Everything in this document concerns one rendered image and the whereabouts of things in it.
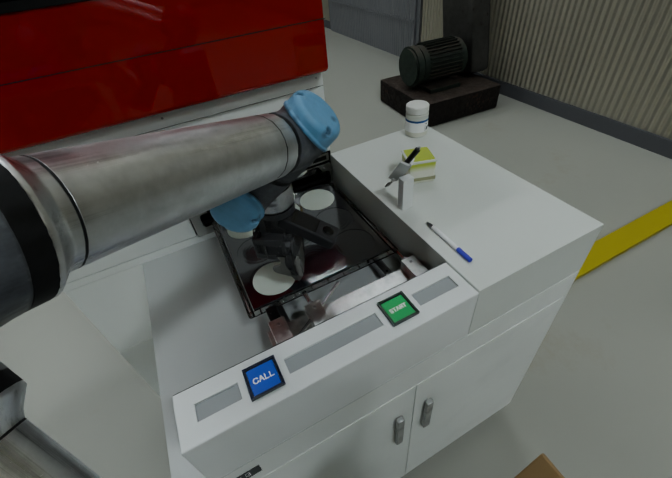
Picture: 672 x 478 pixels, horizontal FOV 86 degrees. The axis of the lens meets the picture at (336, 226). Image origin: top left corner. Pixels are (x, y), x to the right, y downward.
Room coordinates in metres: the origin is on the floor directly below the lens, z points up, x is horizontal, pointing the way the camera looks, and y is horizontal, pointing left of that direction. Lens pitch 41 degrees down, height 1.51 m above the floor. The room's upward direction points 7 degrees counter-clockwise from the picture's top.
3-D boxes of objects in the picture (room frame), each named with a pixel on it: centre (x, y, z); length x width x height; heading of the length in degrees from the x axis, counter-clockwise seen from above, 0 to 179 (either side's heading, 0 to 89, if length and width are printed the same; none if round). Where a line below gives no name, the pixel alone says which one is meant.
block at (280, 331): (0.40, 0.13, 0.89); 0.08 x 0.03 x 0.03; 23
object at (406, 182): (0.70, -0.17, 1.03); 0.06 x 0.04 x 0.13; 23
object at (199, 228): (0.89, 0.20, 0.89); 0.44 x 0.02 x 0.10; 113
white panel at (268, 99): (0.83, 0.37, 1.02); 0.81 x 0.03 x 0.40; 113
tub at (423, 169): (0.81, -0.23, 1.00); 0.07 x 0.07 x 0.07; 4
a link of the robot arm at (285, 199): (0.55, 0.11, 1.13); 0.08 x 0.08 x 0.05
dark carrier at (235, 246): (0.70, 0.10, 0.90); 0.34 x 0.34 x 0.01; 23
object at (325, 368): (0.34, 0.02, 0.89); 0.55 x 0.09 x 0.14; 113
